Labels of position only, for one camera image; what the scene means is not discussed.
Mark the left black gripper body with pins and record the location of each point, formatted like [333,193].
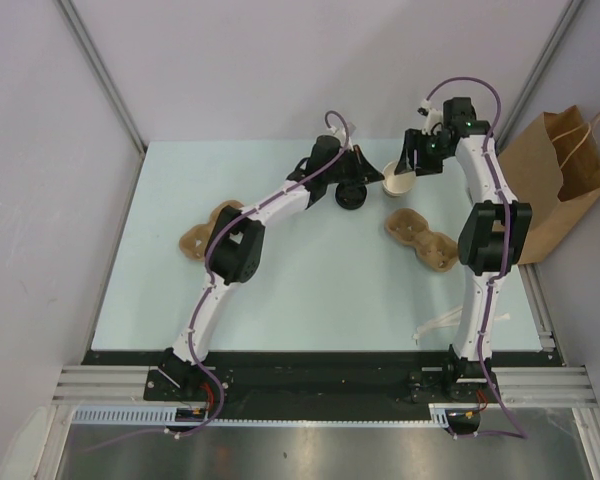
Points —
[344,170]

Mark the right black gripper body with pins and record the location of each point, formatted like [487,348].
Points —
[431,150]

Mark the brown paper coffee cup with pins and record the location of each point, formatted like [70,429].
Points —
[402,183]

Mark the black plastic cup lid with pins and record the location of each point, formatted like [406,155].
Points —
[350,197]

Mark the brown pulp cup carrier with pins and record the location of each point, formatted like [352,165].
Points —
[194,242]
[435,249]

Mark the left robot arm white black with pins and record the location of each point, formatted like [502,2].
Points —
[233,252]

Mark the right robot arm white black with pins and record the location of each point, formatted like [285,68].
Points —
[491,241]

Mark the brown paper bag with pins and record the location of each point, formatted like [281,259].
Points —
[553,165]

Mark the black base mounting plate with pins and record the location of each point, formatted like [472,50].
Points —
[325,385]

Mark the white round object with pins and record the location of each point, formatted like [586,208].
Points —
[25,450]

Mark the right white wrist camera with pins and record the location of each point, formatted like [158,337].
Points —
[432,116]

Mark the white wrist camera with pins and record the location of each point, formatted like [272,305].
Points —
[343,134]
[432,116]

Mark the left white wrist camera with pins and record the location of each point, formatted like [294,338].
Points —
[343,134]

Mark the right aluminium corner post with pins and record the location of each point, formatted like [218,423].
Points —
[550,49]

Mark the aluminium corner post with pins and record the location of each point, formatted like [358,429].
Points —
[550,49]
[94,60]

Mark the aluminium frame rail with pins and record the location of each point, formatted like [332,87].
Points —
[560,387]

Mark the white slotted cable duct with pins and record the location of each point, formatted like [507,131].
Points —
[183,417]

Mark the left aluminium corner post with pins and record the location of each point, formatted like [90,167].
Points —
[94,60]

